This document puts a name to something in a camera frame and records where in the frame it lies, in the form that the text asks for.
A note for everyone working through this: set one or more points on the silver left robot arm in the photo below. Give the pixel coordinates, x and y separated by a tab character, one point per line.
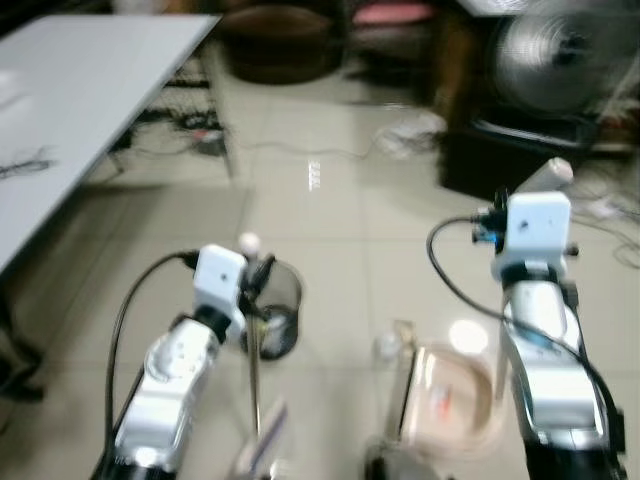
165	385

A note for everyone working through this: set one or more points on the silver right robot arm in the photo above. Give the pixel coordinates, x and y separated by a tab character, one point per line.
550	370

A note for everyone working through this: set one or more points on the grey round floor fan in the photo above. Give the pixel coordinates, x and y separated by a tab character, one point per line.
555	55

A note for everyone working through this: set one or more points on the black mesh waste bin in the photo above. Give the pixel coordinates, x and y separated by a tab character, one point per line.
283	300

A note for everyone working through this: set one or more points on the white plastic bag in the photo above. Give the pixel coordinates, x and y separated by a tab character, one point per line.
412	132

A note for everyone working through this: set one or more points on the white power strip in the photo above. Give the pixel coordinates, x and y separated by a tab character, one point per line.
605	208

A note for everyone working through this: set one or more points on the dark brown round basket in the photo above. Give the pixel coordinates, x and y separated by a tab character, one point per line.
280	45

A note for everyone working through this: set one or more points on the white table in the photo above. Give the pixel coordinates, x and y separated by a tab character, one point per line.
70	100

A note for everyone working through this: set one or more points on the black box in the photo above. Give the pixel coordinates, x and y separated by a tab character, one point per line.
500	155

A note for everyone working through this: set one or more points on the pink cushion stool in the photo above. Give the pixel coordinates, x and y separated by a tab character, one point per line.
392	13

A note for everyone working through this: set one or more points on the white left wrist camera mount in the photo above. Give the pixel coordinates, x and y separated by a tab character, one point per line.
218	278

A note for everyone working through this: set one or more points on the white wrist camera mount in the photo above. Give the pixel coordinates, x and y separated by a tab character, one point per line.
218	278
538	232

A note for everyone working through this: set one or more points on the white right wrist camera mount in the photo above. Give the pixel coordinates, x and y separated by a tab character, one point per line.
538	232

